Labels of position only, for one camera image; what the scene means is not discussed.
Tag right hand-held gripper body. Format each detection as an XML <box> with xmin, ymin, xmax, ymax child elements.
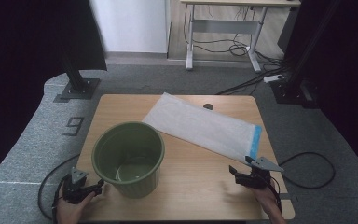
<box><xmin>235</xmin><ymin>156</ymin><xmax>284</xmax><ymax>190</ymax></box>

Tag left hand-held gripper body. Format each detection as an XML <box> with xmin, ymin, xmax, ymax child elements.
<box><xmin>62</xmin><ymin>167</ymin><xmax>91</xmax><ymax>205</ymax></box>

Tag green plastic trash bin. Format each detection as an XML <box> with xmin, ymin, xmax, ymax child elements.
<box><xmin>90</xmin><ymin>120</ymin><xmax>166</xmax><ymax>200</ymax></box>

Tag white plastic bag blue band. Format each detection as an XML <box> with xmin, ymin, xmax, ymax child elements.
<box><xmin>142</xmin><ymin>91</ymin><xmax>263</xmax><ymax>164</ymax></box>

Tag person's right hand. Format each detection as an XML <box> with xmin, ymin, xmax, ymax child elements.
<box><xmin>249</xmin><ymin>181</ymin><xmax>283</xmax><ymax>217</ymax></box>

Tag person's left hand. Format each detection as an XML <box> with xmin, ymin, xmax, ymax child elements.
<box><xmin>55</xmin><ymin>186</ymin><xmax>97</xmax><ymax>224</ymax></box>

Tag white power strip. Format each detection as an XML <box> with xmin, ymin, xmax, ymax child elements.
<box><xmin>263</xmin><ymin>74</ymin><xmax>285</xmax><ymax>84</ymax></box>

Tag black metal stand dark base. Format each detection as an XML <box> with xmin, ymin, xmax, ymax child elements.
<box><xmin>269</xmin><ymin>0</ymin><xmax>343</xmax><ymax>105</ymax></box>

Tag black metal stand square base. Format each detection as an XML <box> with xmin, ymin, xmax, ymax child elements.
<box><xmin>59</xmin><ymin>46</ymin><xmax>102</xmax><ymax>101</ymax></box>

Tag black curtain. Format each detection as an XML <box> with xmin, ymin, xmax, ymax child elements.
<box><xmin>277</xmin><ymin>0</ymin><xmax>358</xmax><ymax>174</ymax></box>
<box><xmin>0</xmin><ymin>0</ymin><xmax>108</xmax><ymax>189</ymax></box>

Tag white desk with metal legs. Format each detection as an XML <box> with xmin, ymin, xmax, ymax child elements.
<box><xmin>180</xmin><ymin>0</ymin><xmax>302</xmax><ymax>74</ymax></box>

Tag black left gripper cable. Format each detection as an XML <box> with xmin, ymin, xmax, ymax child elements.
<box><xmin>37</xmin><ymin>153</ymin><xmax>82</xmax><ymax>224</ymax></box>

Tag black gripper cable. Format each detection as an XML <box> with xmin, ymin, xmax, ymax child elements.
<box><xmin>37</xmin><ymin>153</ymin><xmax>82</xmax><ymax>224</ymax></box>
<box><xmin>265</xmin><ymin>151</ymin><xmax>337</xmax><ymax>214</ymax></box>

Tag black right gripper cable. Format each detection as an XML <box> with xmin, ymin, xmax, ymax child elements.
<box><xmin>265</xmin><ymin>151</ymin><xmax>337</xmax><ymax>214</ymax></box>

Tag black cables under desk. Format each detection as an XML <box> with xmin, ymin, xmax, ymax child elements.
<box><xmin>183</xmin><ymin>4</ymin><xmax>293</xmax><ymax>96</ymax></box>

